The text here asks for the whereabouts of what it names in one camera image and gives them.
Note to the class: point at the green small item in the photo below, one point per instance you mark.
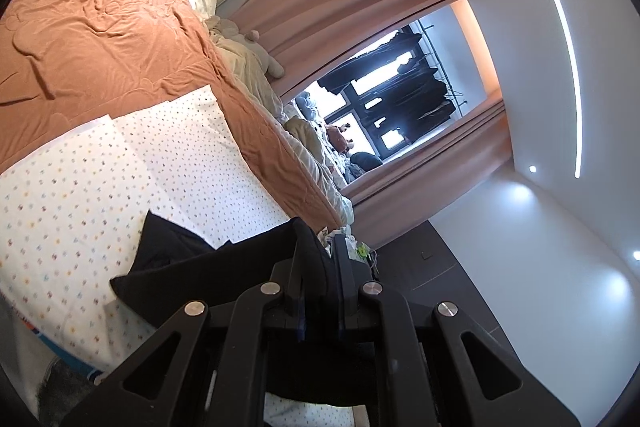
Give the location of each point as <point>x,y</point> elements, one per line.
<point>361,251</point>

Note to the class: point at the orange blanket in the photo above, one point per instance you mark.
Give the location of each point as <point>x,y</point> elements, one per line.
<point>110,47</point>

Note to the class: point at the metal clothes rail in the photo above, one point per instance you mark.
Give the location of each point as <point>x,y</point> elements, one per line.
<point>442,62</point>

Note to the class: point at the black button-up jacket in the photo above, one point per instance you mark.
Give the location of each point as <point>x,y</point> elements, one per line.
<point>210,267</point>

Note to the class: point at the blue plush toy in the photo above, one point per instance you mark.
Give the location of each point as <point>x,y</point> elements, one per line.
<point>306,106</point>

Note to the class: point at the row of hanging dark clothes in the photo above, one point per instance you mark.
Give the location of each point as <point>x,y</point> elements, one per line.
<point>405,87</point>

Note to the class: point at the beige plush bear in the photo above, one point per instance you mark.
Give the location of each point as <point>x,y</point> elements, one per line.
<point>255,44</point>

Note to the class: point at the white dotted bed sheet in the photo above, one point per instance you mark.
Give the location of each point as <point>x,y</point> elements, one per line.
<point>100,187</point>

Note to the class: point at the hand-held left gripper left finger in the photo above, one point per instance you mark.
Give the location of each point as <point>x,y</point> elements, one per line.
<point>295,307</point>

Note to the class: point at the dark cushion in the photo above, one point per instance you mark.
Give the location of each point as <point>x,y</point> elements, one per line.
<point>366,162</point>

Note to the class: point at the ceiling light strip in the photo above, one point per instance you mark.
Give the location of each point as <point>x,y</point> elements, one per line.
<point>565,37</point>

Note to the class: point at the white nightstand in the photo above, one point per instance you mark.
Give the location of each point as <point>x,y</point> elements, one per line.
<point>364,264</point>

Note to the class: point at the orange plush toy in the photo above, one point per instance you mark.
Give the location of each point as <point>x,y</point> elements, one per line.
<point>337,138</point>

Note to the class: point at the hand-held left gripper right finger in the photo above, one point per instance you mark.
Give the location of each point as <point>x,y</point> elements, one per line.
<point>346,302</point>

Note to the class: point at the beige duvet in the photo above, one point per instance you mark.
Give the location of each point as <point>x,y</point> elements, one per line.
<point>305,142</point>

